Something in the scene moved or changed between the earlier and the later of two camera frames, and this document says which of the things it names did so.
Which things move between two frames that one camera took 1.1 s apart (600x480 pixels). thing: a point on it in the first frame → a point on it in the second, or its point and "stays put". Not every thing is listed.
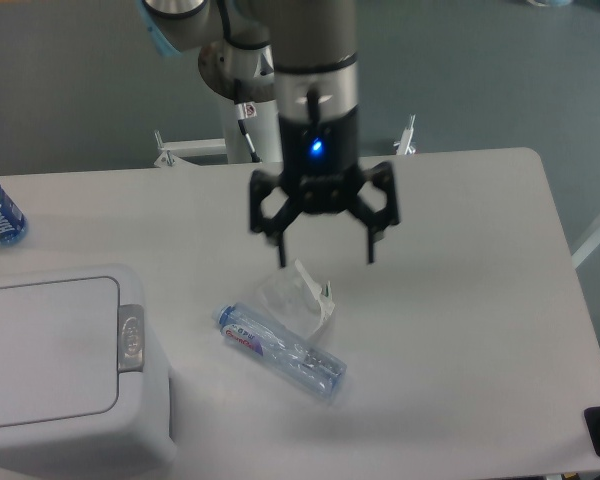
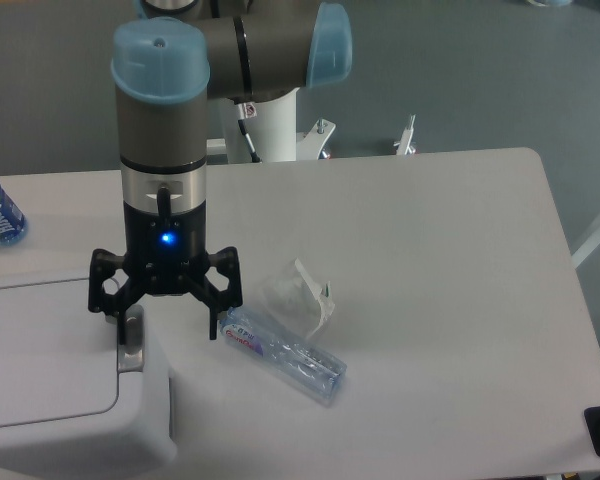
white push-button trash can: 69,389 stays put
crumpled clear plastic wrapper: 291,298 stays put
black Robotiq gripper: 320,168 → 164,255
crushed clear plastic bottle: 318,371 stays put
